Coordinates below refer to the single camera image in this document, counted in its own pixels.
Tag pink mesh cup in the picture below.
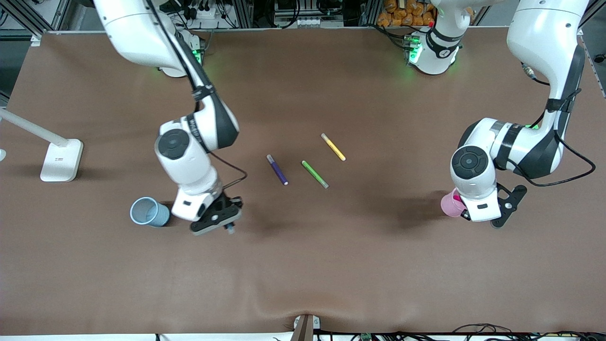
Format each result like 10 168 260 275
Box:
440 188 467 218

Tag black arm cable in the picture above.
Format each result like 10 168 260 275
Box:
208 151 248 191
507 62 597 187

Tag light blue mesh cup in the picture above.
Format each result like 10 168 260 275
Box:
130 197 172 228

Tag purple marker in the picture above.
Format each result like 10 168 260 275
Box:
266 154 289 186

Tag white power strip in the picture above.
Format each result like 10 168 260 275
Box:
182 2 223 21

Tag green marker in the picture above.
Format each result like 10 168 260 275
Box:
302 160 330 189

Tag orange snack packets pile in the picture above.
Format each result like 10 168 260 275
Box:
377 0 435 27

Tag metal clamp bracket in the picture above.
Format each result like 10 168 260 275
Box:
293 314 321 341

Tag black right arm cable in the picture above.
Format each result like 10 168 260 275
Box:
208 151 248 191

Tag yellow marker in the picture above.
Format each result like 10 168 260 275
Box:
321 133 347 162

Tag white lamp stand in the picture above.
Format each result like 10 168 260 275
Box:
0 108 84 183

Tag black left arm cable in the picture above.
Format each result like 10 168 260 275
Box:
507 62 597 187

